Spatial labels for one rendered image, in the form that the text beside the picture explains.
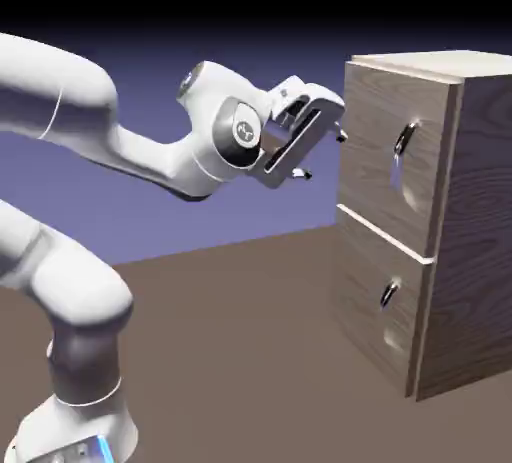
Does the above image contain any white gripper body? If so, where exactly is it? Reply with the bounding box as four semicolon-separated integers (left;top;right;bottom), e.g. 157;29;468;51
262;85;346;190

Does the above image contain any large wooden cabinet door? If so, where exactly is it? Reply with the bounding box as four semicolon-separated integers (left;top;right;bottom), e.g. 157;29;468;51
336;61;466;259

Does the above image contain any small wooden cabinet door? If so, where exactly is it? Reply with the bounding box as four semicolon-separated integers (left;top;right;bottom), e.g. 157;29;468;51
330;204;437;399

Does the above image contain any wooden cabinet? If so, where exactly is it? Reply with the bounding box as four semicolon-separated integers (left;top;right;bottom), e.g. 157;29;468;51
330;50;512;403

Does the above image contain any long curved metal handle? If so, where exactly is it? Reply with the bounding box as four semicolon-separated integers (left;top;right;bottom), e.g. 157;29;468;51
392;120;420;161

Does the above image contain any short curved metal handle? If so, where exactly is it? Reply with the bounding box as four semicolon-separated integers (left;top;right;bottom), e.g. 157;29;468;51
378;279;402;309

